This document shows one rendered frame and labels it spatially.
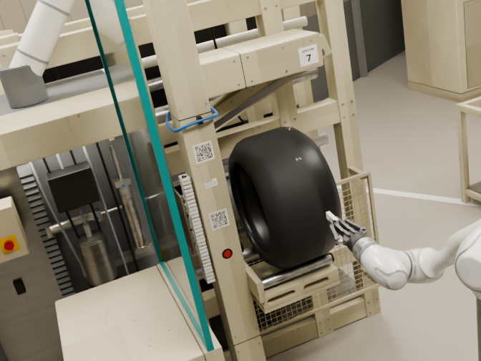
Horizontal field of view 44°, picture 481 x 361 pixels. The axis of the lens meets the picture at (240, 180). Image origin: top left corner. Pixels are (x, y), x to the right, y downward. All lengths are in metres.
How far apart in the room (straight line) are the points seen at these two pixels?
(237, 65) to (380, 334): 1.84
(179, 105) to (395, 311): 2.10
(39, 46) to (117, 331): 1.12
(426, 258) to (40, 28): 1.59
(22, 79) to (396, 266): 1.49
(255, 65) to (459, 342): 1.90
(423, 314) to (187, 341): 2.28
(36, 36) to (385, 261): 1.48
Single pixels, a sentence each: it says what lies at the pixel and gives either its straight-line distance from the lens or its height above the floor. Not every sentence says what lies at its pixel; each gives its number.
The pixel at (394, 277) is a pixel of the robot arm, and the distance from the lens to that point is 1.92.
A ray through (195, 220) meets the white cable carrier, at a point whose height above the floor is 1.24.
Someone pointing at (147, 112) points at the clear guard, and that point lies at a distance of 1.33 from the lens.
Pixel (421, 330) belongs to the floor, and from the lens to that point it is 3.63.
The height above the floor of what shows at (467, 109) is 0.78.
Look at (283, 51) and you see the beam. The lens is 2.61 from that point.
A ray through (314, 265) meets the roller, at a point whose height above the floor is 0.91.
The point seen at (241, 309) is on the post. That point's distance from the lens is 2.61.
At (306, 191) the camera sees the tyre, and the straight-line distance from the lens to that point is 2.29.
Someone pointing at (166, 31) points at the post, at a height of 1.98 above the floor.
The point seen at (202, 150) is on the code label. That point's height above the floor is 1.52.
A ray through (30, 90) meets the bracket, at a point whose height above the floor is 1.86.
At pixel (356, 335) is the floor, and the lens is 3.63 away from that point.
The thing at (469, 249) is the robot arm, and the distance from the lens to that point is 1.42.
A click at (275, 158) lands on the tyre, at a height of 1.42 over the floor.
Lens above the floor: 2.25
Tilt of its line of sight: 22 degrees down
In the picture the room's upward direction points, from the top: 12 degrees counter-clockwise
